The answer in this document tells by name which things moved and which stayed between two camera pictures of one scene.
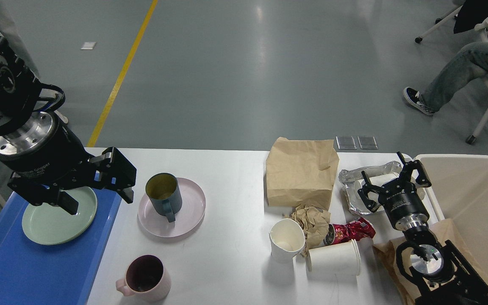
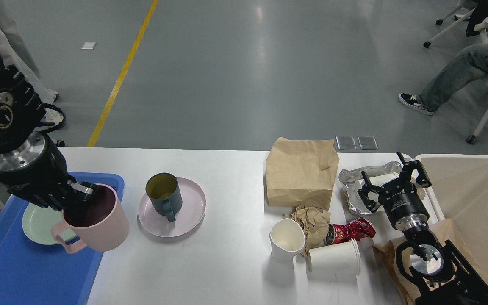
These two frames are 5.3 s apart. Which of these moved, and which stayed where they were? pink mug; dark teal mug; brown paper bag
Moved: pink mug
Stayed: brown paper bag; dark teal mug
